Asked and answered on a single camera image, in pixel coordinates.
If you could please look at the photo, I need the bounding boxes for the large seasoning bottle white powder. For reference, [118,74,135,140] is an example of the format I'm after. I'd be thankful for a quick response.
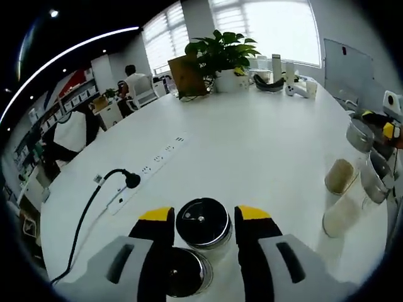
[322,150,395,239]

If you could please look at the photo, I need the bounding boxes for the black and white raglan shirt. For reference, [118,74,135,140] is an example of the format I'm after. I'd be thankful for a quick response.
[42,109,99,162]

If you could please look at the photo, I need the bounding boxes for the large seasoning bottle brown powder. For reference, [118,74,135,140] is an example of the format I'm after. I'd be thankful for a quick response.
[324,118,376,195]

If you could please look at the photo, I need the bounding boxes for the narrow window white blinds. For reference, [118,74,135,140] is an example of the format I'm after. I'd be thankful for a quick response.
[143,3,191,76]

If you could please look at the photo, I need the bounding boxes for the green potted plant white pot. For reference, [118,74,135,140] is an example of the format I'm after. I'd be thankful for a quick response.
[184,29,262,94]

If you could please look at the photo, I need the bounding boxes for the black power cable with plug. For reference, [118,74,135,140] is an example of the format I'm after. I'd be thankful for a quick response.
[50,169,142,286]

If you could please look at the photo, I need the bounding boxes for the white power strip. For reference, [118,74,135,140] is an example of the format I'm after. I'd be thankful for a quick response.
[106,131,193,216]

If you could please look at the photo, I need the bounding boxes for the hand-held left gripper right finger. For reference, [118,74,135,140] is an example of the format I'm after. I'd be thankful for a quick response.
[234,204,351,302]

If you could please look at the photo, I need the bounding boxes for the white cup with yellow tag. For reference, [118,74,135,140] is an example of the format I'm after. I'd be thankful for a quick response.
[232,66,251,92]

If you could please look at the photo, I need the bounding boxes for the white thermos bottle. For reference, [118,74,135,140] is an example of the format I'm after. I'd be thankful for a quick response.
[271,53,283,84]

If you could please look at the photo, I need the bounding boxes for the small glass seasoning bottle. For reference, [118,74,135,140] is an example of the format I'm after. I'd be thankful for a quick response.
[166,247,213,298]
[175,197,233,252]

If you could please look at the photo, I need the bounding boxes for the white led ceiling strip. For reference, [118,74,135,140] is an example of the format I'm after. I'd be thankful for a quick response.
[0,26,140,124]

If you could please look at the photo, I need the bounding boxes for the wall shelf with white bins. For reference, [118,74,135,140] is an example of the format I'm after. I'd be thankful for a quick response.
[26,69,97,126]

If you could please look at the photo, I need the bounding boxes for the wide window white blinds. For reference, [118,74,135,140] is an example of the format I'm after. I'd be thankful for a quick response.
[209,0,322,69]

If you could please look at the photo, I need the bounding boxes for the white mesh office chair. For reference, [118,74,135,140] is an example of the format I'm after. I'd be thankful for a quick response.
[127,74,158,110]

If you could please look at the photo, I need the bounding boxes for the white handheld controller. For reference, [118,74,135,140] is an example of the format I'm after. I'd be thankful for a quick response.
[285,83,312,99]

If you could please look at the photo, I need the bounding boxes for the brown cardboard box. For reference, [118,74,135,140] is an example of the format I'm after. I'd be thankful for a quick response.
[93,95,110,111]
[167,53,209,99]

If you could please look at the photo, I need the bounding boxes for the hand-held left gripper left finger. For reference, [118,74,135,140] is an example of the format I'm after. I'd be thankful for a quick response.
[55,206,176,302]

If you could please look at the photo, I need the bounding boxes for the white paper cup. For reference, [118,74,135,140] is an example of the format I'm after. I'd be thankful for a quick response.
[304,81,317,100]

